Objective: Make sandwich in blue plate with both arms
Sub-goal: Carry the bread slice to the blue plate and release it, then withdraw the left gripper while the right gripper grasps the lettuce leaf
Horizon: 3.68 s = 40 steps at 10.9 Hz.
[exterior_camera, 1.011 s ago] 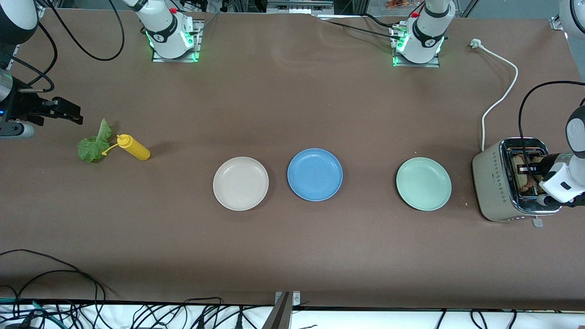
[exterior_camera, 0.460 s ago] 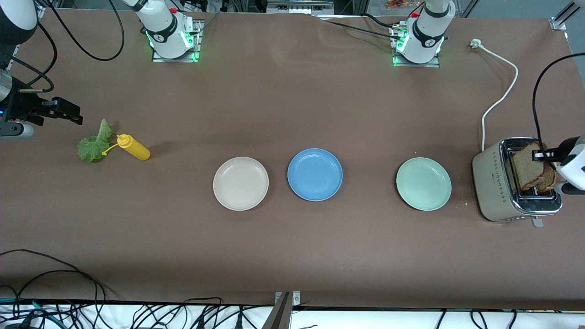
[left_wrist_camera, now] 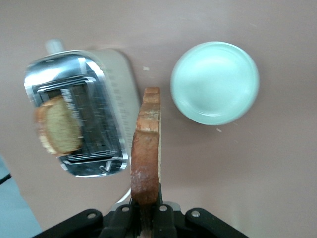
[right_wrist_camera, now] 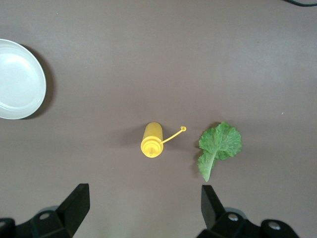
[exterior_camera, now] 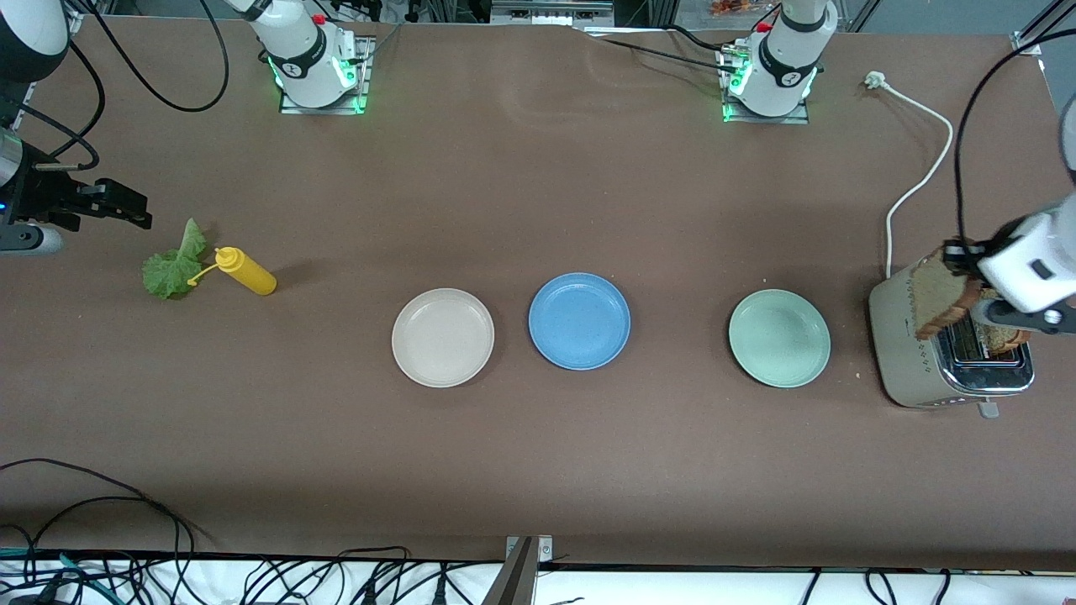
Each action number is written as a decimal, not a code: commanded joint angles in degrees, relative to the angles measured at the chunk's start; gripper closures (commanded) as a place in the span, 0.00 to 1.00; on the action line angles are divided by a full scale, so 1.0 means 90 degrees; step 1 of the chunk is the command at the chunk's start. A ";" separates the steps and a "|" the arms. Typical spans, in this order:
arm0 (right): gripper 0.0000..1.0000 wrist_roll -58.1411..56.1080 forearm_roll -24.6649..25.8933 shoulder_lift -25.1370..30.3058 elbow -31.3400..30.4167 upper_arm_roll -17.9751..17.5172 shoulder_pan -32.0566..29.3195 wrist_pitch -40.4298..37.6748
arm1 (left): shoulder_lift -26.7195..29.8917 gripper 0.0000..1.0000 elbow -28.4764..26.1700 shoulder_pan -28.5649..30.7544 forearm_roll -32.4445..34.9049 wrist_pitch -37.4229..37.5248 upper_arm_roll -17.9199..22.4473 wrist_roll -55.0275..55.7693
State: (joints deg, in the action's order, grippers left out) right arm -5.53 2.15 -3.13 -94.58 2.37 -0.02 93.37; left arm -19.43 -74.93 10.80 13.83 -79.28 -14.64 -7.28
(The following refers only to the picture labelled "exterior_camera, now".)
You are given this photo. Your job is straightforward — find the aluminium frame rail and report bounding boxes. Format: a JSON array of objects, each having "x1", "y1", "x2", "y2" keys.
[{"x1": 490, "y1": 0, "x2": 614, "y2": 26}]

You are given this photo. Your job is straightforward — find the brown bread slice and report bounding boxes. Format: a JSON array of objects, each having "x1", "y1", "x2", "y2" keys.
[
  {"x1": 979, "y1": 324, "x2": 1033, "y2": 354},
  {"x1": 910, "y1": 248, "x2": 984, "y2": 341}
]

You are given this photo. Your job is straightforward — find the beige chrome toaster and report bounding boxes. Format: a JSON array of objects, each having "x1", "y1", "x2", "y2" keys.
[{"x1": 868, "y1": 252, "x2": 1036, "y2": 419}]

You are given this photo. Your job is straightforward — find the green lettuce leaf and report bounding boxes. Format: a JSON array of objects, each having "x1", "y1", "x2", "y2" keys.
[{"x1": 141, "y1": 217, "x2": 208, "y2": 300}]

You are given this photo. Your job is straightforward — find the beige round plate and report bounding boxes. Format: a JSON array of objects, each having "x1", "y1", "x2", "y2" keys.
[{"x1": 391, "y1": 288, "x2": 496, "y2": 389}]

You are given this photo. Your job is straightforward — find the white toaster power cable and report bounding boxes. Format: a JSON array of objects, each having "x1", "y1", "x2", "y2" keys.
[{"x1": 864, "y1": 71, "x2": 955, "y2": 280}]

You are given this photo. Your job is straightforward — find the teal cable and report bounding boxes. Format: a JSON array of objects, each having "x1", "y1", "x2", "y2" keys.
[{"x1": 0, "y1": 546, "x2": 110, "y2": 604}]

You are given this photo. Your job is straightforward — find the green round plate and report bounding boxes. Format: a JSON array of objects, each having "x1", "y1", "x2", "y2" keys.
[{"x1": 728, "y1": 288, "x2": 832, "y2": 389}]

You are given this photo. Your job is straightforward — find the yellow mustard squeeze bottle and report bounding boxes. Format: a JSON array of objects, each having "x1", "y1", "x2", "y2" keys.
[{"x1": 187, "y1": 246, "x2": 278, "y2": 297}]

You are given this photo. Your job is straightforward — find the blue round plate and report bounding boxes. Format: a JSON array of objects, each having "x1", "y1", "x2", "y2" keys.
[{"x1": 528, "y1": 271, "x2": 632, "y2": 371}]

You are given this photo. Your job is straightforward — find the black cable with plug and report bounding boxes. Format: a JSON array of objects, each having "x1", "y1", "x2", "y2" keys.
[
  {"x1": 420, "y1": 559, "x2": 472, "y2": 605},
  {"x1": 336, "y1": 546, "x2": 413, "y2": 605}
]

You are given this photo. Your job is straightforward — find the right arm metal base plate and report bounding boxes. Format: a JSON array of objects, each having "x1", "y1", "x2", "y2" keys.
[{"x1": 279, "y1": 35, "x2": 375, "y2": 116}]

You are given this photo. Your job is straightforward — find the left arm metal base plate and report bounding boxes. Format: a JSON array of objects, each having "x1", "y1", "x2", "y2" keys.
[{"x1": 721, "y1": 42, "x2": 810, "y2": 125}]

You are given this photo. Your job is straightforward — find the aluminium profile post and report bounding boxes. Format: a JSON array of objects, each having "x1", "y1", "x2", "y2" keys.
[{"x1": 482, "y1": 538, "x2": 539, "y2": 605}]

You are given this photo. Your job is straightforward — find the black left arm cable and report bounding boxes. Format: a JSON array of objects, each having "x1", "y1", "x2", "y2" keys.
[{"x1": 956, "y1": 29, "x2": 1076, "y2": 246}]

